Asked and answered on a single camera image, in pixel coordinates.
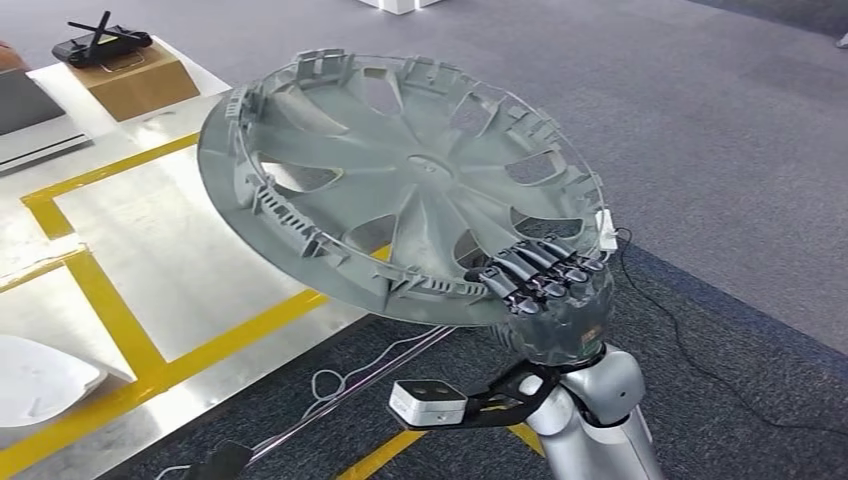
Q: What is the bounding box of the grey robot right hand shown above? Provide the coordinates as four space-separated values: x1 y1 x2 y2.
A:
462 233 617 369

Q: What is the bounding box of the grey plastic wheel cover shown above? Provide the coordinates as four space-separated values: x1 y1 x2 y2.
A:
197 47 609 329

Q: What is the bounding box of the white plastic cover part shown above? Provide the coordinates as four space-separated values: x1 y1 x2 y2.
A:
0 334 109 430

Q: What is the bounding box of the white lit plinth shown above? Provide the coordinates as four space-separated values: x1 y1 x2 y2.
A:
359 0 444 16

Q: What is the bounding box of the brown cardboard box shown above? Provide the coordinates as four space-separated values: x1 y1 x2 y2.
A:
66 42 202 124

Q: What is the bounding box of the black remote controller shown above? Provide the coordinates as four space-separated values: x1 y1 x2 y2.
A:
51 9 155 70

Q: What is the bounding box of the white flat box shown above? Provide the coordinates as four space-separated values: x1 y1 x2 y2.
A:
0 113 92 175

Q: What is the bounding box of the black right wrist camera bracket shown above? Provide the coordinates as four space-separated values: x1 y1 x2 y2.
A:
410 360 564 432

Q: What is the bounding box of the black power cable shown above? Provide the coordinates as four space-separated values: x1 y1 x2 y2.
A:
612 227 848 440

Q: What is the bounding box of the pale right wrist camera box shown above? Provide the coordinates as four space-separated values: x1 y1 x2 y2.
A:
388 379 468 429

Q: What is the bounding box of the white power cable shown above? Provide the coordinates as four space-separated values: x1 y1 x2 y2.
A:
155 324 458 480

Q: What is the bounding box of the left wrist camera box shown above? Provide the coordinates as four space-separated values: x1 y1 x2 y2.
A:
184 440 254 480

